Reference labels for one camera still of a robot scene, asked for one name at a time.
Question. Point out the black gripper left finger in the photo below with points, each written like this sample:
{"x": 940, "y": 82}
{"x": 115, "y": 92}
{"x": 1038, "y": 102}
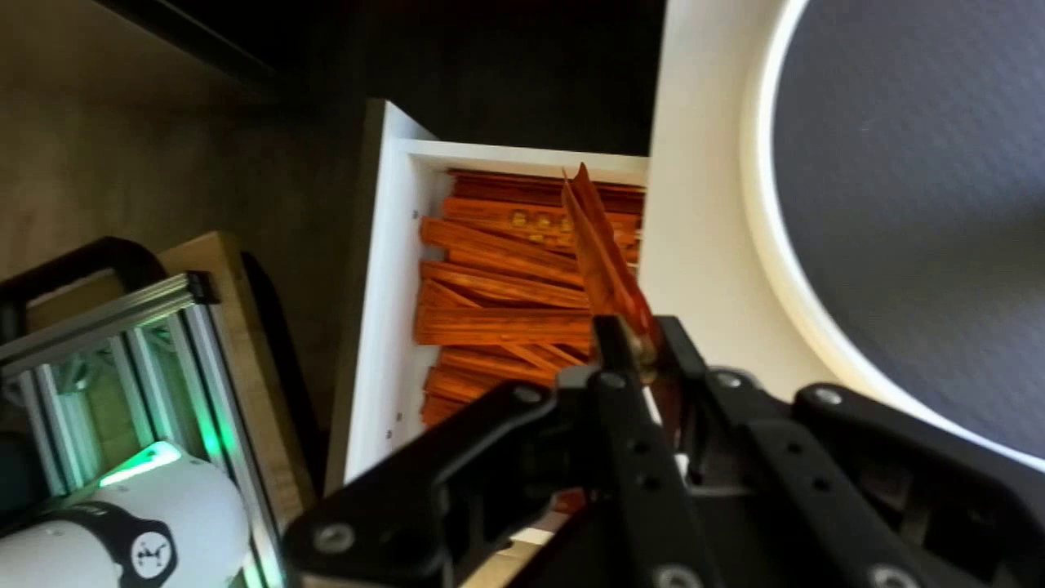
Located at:
{"x": 440, "y": 507}

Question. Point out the robot base cart frame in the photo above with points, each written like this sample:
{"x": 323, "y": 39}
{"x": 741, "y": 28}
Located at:
{"x": 147, "y": 438}

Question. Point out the round white grey turntable tray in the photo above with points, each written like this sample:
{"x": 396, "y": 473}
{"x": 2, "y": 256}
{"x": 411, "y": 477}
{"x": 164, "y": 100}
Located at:
{"x": 896, "y": 192}

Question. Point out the orange chopstick packs in drawer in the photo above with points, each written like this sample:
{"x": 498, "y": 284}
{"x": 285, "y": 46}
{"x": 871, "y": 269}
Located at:
{"x": 502, "y": 293}

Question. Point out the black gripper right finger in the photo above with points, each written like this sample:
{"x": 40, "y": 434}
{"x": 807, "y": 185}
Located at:
{"x": 858, "y": 493}

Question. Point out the orange chopstick pack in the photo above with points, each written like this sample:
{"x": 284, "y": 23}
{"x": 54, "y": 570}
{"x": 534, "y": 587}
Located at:
{"x": 605, "y": 273}

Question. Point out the open white drawer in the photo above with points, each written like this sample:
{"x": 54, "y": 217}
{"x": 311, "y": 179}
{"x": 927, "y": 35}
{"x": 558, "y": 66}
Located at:
{"x": 405, "y": 175}

